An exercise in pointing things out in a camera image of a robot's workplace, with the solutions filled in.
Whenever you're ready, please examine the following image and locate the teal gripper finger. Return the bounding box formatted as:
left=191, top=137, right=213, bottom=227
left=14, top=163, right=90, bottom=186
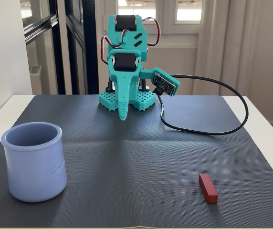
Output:
left=128, top=76, right=140, bottom=104
left=109, top=70, right=140, bottom=121

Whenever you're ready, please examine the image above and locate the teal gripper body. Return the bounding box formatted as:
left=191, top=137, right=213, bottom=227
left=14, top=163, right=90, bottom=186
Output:
left=106, top=49, right=155, bottom=79

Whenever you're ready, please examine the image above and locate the red wooden block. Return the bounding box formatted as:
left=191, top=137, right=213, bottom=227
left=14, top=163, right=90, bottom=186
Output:
left=198, top=173, right=219, bottom=204

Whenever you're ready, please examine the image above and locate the lavender ceramic pot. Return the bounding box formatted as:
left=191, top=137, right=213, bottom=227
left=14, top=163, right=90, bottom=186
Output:
left=0, top=122, right=68, bottom=203

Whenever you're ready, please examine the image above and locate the black framed glass door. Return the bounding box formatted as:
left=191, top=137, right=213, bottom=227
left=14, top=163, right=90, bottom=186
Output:
left=23, top=0, right=96, bottom=95

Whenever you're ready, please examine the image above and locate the dark grey ribbed mat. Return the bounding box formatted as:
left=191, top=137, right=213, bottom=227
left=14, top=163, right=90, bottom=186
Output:
left=0, top=94, right=273, bottom=229

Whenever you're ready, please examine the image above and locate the white framed window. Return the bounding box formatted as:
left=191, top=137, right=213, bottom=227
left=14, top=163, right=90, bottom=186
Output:
left=117, top=0, right=203, bottom=25

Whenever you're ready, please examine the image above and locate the white radiator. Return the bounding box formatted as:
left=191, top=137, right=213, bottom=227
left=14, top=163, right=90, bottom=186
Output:
left=29, top=64, right=43, bottom=95

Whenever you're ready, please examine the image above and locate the white curtain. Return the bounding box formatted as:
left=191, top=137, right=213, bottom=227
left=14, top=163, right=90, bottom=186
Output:
left=193, top=0, right=273, bottom=96

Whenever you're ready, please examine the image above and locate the red white black servo wire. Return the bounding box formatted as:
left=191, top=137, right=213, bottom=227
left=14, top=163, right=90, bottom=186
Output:
left=100, top=28, right=127, bottom=65
left=141, top=16, right=161, bottom=48

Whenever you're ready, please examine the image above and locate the teal wrist camera module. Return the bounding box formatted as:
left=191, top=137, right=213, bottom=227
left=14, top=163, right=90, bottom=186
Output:
left=151, top=66, right=181, bottom=97

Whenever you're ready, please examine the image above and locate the black camera cable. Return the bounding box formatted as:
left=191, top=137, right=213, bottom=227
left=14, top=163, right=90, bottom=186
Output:
left=155, top=74, right=249, bottom=135

